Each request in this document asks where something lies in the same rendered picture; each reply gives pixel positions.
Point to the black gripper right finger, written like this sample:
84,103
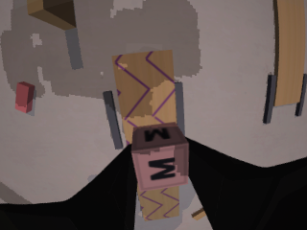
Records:
237,195

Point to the pink cube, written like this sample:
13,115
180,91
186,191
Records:
160,156

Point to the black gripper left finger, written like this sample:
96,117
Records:
107,203

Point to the tan flat block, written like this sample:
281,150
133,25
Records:
199,214

